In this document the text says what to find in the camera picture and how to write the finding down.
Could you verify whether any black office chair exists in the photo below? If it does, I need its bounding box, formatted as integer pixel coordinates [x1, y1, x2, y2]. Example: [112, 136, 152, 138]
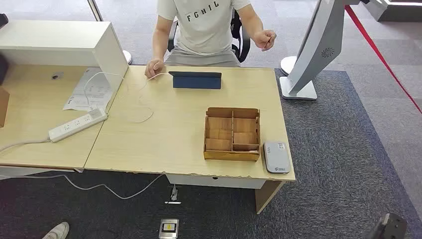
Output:
[167, 9, 251, 63]

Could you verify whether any wooden compartment box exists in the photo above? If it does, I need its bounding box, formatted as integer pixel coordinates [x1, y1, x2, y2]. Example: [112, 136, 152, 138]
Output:
[203, 107, 261, 162]

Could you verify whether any white round floor base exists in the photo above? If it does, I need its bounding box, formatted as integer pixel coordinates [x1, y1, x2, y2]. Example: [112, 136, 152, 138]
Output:
[280, 55, 299, 76]

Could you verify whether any floor plug outlet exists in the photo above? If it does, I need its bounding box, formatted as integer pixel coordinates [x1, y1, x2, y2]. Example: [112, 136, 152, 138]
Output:
[164, 185, 182, 205]

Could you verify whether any brown cardboard box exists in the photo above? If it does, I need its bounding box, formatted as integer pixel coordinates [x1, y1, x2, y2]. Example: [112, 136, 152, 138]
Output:
[0, 86, 10, 128]

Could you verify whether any person's right hand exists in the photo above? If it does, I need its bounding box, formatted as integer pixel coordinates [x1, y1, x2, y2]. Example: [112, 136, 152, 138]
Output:
[144, 58, 166, 79]

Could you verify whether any wooden room key card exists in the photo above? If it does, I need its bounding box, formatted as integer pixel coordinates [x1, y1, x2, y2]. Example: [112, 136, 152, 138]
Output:
[208, 129, 232, 140]
[233, 132, 258, 145]
[208, 118, 232, 130]
[206, 138, 232, 152]
[234, 119, 257, 133]

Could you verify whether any metal floor socket box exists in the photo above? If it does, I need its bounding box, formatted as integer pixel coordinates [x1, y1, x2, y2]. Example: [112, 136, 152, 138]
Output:
[158, 219, 180, 239]

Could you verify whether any white floor platform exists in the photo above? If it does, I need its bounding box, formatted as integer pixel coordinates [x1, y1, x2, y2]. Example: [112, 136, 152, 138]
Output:
[362, 0, 422, 22]

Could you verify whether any printed paper sheet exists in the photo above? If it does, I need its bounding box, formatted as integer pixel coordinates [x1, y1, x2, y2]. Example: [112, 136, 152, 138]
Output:
[62, 67, 114, 112]

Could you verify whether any white power strip cord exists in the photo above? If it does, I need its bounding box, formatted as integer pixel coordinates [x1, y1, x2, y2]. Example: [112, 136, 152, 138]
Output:
[0, 138, 52, 153]

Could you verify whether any white desk partition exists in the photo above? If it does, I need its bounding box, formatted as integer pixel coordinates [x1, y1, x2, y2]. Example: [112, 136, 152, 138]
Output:
[0, 19, 129, 111]

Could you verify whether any person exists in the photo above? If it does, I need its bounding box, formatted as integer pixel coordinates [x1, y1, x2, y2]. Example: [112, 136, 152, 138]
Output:
[144, 0, 278, 79]

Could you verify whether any grey card reader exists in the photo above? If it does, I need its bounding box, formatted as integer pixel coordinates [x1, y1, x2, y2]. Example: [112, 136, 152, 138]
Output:
[262, 141, 292, 174]

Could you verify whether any metal stanchion pole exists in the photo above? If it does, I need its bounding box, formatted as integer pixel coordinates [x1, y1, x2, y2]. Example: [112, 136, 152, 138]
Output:
[87, 0, 104, 22]

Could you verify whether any person's left hand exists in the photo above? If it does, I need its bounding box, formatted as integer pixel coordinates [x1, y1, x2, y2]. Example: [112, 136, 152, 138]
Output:
[252, 29, 278, 52]

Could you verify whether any thin white charging cable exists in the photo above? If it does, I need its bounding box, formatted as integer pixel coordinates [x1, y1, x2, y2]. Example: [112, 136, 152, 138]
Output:
[83, 71, 173, 123]

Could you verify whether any small wooden side desk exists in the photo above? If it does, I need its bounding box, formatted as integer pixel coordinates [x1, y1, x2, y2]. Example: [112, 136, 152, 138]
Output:
[0, 63, 109, 180]

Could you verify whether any white floor cable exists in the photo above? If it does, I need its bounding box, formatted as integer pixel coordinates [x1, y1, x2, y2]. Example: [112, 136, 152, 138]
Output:
[0, 174, 166, 200]

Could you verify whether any red barrier tape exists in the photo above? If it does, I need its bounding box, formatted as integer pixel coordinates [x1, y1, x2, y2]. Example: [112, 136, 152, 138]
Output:
[344, 4, 422, 115]

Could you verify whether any large black object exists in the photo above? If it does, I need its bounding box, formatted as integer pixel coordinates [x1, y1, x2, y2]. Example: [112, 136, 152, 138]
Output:
[0, 54, 9, 85]

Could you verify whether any dark grey floor rug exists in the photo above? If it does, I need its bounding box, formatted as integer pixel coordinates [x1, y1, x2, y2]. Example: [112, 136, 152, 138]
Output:
[0, 68, 422, 239]

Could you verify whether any silver kiosk stand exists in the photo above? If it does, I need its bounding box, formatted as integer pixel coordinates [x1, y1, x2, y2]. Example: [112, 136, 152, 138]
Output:
[279, 0, 363, 101]

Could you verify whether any blue tablet with case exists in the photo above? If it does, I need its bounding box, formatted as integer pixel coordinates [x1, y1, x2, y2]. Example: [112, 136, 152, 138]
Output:
[168, 71, 222, 90]

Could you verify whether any white power strip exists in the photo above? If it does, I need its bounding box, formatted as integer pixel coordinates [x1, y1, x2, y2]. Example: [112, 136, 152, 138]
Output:
[48, 108, 108, 143]

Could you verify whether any large wooden desk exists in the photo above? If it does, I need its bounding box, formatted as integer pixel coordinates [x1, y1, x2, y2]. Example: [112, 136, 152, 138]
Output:
[84, 65, 297, 215]

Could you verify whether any white shoe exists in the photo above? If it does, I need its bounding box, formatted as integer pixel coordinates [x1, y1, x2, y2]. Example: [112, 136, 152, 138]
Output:
[42, 222, 70, 239]

